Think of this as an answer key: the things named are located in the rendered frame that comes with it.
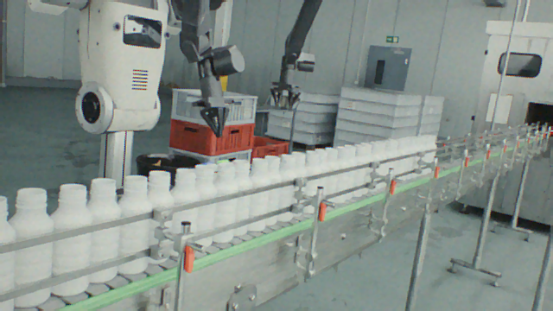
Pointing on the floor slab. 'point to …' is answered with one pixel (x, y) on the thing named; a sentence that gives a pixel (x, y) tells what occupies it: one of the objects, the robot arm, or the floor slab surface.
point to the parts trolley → (276, 111)
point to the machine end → (518, 115)
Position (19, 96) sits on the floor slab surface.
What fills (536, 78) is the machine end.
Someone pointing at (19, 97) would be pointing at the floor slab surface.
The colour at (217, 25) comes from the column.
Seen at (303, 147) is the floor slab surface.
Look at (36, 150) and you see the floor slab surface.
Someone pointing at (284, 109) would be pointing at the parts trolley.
